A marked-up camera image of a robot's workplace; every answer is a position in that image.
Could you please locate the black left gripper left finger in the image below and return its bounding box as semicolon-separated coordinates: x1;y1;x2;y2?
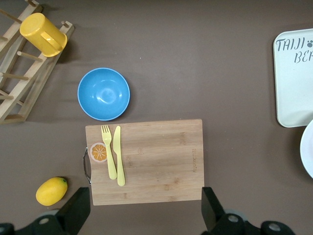
0;187;91;235

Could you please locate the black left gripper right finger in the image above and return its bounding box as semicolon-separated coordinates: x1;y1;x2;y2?
201;187;295;235

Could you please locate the white round plate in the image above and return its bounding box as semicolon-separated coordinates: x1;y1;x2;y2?
299;118;313;179

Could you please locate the yellow lemon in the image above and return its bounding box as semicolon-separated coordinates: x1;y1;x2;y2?
35;176;68;206

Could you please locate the yellow plastic fork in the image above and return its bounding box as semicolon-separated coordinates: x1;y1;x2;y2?
101;124;118;180

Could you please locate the toy orange slice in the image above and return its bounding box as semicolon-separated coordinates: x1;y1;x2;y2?
89;141;108;164

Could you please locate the yellow plastic knife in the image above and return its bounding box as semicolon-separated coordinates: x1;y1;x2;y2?
112;125;126;187

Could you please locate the wooden cutting board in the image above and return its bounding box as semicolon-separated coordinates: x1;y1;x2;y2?
82;119;205;206

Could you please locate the blue bowl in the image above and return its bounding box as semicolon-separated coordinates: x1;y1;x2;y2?
77;68;131;121

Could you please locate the wooden peg drying rack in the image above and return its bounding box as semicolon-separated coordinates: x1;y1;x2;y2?
0;0;75;125

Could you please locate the cream bear print tray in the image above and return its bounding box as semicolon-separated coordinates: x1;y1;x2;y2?
272;28;313;128

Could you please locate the yellow mug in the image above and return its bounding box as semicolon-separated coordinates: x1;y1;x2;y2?
19;12;68;58

